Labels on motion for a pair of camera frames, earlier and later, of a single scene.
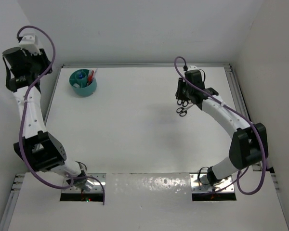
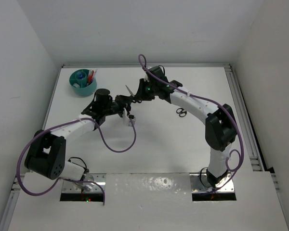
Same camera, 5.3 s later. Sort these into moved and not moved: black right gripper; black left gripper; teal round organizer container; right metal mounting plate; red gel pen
Moved: black right gripper; black left gripper
Not moved: red gel pen; right metal mounting plate; teal round organizer container
